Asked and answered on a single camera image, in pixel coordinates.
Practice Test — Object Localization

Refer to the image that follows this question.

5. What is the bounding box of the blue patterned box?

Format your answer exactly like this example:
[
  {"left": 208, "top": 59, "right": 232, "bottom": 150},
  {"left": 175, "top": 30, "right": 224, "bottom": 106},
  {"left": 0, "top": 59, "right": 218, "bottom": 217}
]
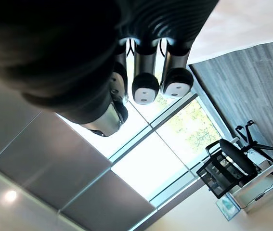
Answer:
[{"left": 215, "top": 193, "right": 242, "bottom": 222}]

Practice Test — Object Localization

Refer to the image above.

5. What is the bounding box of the round ceiling light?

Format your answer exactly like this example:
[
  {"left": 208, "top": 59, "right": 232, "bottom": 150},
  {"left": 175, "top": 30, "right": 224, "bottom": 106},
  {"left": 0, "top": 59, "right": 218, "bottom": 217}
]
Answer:
[{"left": 3, "top": 189, "right": 19, "bottom": 203}]

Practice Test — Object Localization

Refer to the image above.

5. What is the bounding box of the black cable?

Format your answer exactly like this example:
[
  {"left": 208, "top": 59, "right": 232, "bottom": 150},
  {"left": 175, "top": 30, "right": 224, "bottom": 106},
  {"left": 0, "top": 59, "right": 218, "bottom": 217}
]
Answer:
[{"left": 244, "top": 177, "right": 273, "bottom": 208}]

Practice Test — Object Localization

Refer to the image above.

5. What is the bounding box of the large window with frame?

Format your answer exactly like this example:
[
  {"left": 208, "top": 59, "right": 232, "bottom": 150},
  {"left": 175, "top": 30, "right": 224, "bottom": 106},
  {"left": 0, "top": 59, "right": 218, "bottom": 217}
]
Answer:
[{"left": 55, "top": 39, "right": 224, "bottom": 210}]

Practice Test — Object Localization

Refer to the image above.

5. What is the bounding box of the black office chair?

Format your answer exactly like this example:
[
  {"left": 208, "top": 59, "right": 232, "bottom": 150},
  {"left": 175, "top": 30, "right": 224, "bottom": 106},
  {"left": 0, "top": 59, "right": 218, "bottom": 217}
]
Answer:
[{"left": 196, "top": 120, "right": 273, "bottom": 199}]

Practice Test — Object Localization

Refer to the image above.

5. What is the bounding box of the white bed sheet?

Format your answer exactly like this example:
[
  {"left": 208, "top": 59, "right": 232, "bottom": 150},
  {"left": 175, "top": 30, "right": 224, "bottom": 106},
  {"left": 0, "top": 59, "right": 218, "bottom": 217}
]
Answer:
[{"left": 187, "top": 0, "right": 273, "bottom": 65}]

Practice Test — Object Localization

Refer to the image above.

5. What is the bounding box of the grey roller blind panel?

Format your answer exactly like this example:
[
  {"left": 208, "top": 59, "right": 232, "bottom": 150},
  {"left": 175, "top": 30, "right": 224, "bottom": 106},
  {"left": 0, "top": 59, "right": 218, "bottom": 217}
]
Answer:
[
  {"left": 58, "top": 170, "right": 156, "bottom": 231},
  {"left": 0, "top": 111, "right": 113, "bottom": 210}
]

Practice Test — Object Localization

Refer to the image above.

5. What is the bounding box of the white desk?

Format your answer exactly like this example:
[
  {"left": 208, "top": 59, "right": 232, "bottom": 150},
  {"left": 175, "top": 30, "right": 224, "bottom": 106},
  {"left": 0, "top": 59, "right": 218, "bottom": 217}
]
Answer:
[{"left": 229, "top": 160, "right": 273, "bottom": 215}]

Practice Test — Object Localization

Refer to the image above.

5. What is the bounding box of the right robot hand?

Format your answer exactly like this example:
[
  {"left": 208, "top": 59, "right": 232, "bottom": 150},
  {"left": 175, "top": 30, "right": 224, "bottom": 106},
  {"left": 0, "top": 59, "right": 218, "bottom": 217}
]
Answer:
[{"left": 0, "top": 0, "right": 220, "bottom": 138}]

